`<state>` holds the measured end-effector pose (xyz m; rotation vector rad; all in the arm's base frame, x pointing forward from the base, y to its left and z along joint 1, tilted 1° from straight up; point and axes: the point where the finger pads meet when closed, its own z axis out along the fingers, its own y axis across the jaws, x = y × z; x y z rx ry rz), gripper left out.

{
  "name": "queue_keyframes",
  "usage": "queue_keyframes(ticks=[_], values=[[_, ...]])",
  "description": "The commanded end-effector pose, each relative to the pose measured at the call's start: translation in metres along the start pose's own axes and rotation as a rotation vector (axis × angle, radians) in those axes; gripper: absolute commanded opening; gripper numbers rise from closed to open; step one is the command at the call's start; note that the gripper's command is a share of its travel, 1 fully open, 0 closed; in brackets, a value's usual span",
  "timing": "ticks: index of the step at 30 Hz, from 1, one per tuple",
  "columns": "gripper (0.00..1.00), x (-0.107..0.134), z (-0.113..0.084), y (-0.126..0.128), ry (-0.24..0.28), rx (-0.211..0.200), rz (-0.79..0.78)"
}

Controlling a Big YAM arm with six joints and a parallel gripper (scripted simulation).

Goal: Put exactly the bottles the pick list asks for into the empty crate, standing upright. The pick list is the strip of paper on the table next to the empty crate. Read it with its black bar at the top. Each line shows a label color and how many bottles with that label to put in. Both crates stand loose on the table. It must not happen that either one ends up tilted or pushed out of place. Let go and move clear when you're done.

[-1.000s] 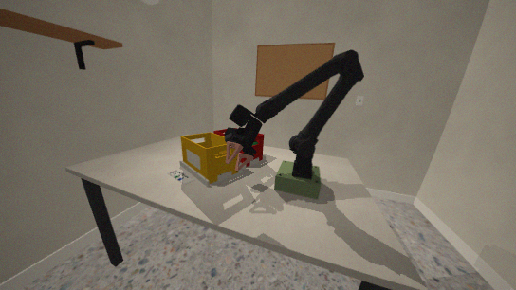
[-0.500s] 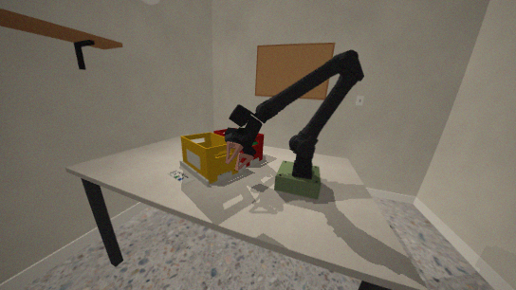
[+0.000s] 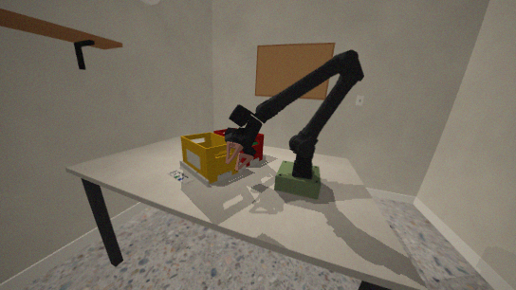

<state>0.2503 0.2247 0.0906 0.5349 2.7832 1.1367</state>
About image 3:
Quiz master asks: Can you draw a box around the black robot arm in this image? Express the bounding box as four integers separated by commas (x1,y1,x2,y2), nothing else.
225,50,364,179

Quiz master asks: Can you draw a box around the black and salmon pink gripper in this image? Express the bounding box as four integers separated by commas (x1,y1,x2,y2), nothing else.
226,128,257,171

